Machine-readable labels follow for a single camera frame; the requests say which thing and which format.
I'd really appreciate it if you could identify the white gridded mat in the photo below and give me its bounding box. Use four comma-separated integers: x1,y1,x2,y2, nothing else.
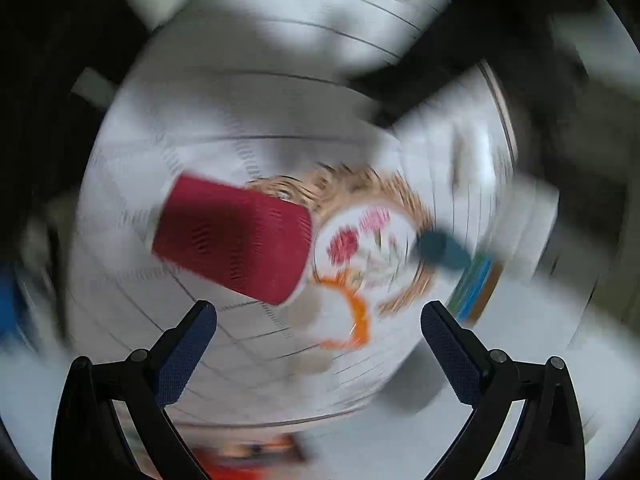
67,0,518,426

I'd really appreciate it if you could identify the red and orange object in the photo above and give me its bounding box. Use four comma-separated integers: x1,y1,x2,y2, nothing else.
190,435,313,480

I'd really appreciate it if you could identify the white orange-rimmed mug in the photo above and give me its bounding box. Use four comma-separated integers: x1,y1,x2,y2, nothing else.
315,275,372,351

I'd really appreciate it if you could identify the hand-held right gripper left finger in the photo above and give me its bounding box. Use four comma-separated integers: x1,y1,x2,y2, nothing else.
51,300,218,480

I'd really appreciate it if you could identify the blue and brown box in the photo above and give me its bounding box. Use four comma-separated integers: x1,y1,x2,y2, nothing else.
446,252,503,325

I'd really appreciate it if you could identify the red ribbed cup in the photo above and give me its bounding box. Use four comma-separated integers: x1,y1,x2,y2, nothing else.
151,172,314,307

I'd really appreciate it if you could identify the floral plate with woven rim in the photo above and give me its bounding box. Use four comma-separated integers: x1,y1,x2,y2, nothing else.
248,164,437,317

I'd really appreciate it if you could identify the teal blue object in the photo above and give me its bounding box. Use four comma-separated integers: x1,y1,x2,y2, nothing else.
416,230,473,272

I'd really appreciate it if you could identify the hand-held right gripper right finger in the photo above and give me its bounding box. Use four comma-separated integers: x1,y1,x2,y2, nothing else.
420,300,586,480

